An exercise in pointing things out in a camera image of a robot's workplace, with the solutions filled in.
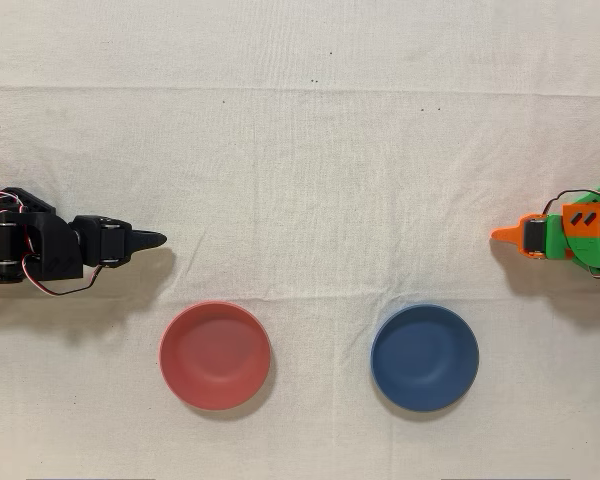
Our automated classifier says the pink plastic bowl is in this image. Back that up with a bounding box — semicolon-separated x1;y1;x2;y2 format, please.
158;300;272;412

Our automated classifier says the blue plastic bowl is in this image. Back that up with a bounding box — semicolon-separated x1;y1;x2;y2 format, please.
370;304;481;414

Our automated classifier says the white tablecloth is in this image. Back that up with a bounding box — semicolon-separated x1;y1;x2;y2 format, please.
0;0;600;480

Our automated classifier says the orange arm servo cable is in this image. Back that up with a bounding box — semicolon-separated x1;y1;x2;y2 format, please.
541;187;600;224

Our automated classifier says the gripper servo cable loop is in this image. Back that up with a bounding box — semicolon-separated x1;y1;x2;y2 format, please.
21;248;105;297

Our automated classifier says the long arm servo cable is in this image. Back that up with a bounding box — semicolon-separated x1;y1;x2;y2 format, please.
0;187;31;214

